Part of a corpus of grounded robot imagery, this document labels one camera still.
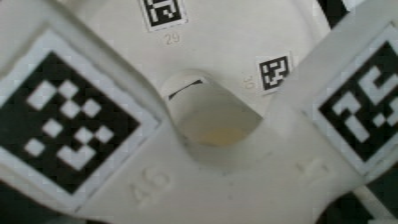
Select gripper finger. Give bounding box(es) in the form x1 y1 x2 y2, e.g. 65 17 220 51
330 186 398 224

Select white round table top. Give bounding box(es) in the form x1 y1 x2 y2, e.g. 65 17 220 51
58 0 348 111

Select white cross-shaped table base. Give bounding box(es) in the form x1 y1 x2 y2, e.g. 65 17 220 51
0 0 398 224

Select white table leg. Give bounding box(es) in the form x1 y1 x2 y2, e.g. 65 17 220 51
161 75 261 147

